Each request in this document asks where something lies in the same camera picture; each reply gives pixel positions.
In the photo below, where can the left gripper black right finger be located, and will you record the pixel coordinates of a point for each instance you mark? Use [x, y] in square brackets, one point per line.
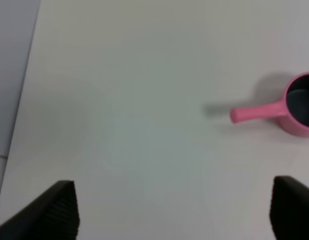
[289, 209]

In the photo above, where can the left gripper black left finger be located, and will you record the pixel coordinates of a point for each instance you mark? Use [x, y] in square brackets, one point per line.
[54, 215]

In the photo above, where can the pink toy saucepan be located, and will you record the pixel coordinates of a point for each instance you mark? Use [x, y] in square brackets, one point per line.
[291, 111]

